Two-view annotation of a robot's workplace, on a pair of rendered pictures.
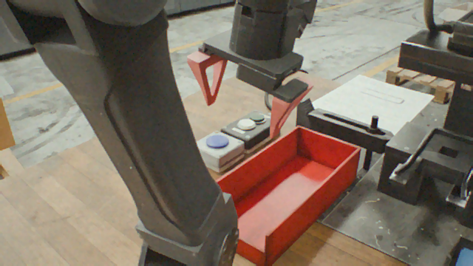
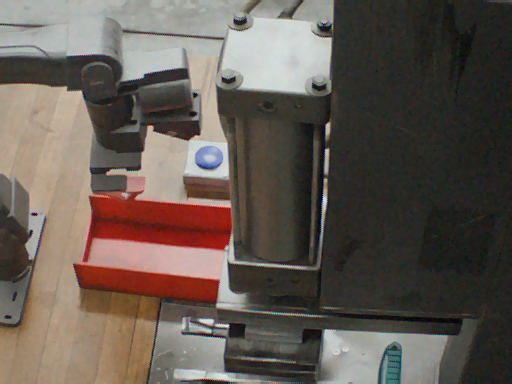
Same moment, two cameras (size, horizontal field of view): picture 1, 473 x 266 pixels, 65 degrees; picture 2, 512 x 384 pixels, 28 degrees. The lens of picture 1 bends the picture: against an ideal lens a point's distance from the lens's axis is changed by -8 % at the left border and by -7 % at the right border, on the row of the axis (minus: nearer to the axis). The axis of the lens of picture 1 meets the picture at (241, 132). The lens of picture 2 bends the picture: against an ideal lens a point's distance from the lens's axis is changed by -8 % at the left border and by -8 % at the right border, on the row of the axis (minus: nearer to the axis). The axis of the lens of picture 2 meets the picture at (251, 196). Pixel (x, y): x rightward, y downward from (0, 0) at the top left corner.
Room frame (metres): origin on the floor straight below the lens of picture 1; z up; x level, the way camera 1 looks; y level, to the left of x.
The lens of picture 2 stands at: (0.13, -0.83, 2.11)
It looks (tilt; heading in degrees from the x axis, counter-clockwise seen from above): 52 degrees down; 59
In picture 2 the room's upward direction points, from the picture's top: 2 degrees counter-clockwise
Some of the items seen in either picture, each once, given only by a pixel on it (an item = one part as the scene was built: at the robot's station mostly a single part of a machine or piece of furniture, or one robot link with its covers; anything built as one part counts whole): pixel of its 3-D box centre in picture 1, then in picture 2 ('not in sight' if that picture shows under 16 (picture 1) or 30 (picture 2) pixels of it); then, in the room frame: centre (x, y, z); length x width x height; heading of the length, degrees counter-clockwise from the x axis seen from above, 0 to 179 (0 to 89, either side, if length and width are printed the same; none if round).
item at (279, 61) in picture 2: not in sight; (279, 159); (0.47, -0.32, 1.37); 0.11 x 0.09 x 0.30; 51
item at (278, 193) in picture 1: (284, 186); (170, 249); (0.47, -0.06, 0.93); 0.25 x 0.12 x 0.06; 141
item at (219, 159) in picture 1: (218, 157); (210, 171); (0.59, 0.04, 0.90); 0.07 x 0.07 x 0.06; 51
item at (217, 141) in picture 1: (217, 143); (209, 159); (0.59, 0.04, 0.93); 0.04 x 0.04 x 0.02
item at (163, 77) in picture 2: not in sight; (137, 68); (0.46, -0.04, 1.26); 0.12 x 0.09 x 0.12; 153
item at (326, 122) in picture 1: (349, 135); not in sight; (0.58, -0.18, 0.95); 0.15 x 0.03 x 0.10; 51
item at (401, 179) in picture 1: (406, 169); (211, 328); (0.43, -0.23, 0.98); 0.07 x 0.02 x 0.01; 141
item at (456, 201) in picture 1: (461, 190); (203, 380); (0.39, -0.28, 0.98); 0.07 x 0.02 x 0.01; 141
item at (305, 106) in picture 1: (315, 125); not in sight; (0.62, -0.13, 0.95); 0.06 x 0.03 x 0.09; 51
